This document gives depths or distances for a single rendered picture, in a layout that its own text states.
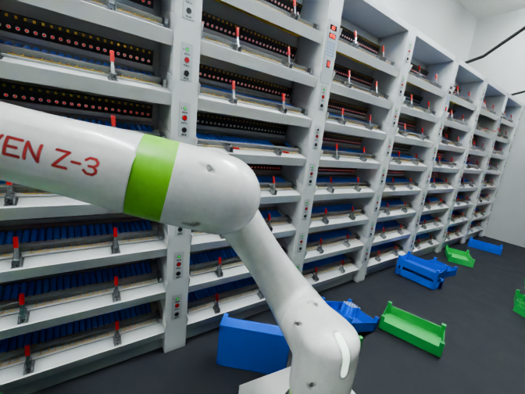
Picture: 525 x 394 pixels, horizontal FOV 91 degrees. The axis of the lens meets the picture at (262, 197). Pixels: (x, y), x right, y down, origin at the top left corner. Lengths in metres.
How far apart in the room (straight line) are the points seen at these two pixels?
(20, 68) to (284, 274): 0.88
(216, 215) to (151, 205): 0.08
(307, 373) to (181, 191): 0.44
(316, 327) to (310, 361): 0.06
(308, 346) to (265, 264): 0.18
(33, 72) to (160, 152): 0.70
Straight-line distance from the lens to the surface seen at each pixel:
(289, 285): 0.65
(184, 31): 1.09
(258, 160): 1.21
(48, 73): 1.00
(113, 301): 1.20
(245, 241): 0.57
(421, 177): 2.58
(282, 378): 0.83
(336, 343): 0.58
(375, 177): 1.96
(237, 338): 1.24
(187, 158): 0.35
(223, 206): 0.34
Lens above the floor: 0.97
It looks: 12 degrees down
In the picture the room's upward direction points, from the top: 6 degrees clockwise
